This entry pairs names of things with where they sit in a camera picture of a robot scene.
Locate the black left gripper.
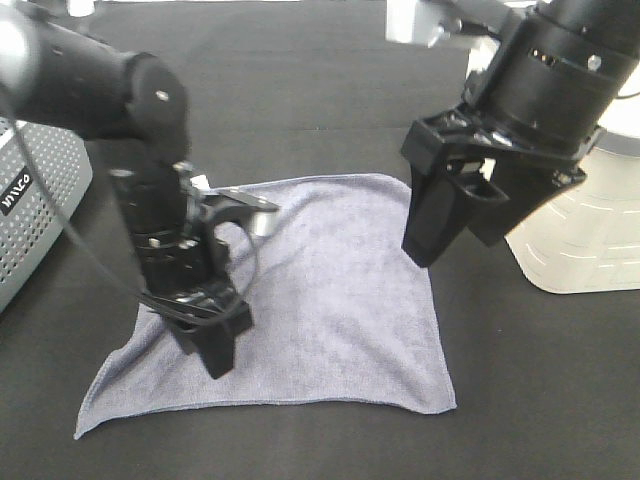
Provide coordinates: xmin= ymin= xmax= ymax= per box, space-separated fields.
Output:
xmin=142 ymin=280 xmax=252 ymax=379

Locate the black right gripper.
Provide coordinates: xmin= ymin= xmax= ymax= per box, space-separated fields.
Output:
xmin=401 ymin=107 xmax=600 ymax=268

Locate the grey-blue microfibre towel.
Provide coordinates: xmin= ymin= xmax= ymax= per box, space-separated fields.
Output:
xmin=75 ymin=173 xmax=456 ymax=437

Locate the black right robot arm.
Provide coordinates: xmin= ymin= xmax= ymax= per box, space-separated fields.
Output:
xmin=386 ymin=1 xmax=639 ymax=267

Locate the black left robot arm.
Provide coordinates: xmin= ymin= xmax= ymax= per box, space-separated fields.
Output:
xmin=1 ymin=2 xmax=261 ymax=378

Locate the white basket with grey rim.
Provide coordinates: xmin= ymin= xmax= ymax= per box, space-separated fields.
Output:
xmin=506 ymin=72 xmax=639 ymax=294

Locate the black table cloth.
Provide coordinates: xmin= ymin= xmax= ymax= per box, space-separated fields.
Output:
xmin=1 ymin=1 xmax=639 ymax=479

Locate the grey perforated plastic basket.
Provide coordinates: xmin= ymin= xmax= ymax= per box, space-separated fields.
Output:
xmin=1 ymin=119 xmax=93 ymax=309

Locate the white object at table edge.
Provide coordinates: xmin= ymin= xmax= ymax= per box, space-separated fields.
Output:
xmin=65 ymin=0 xmax=96 ymax=18

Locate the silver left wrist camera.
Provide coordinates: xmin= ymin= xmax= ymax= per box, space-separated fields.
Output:
xmin=190 ymin=175 xmax=280 ymax=237

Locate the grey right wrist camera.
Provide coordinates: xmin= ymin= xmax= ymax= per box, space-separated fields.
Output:
xmin=385 ymin=0 xmax=514 ymax=49

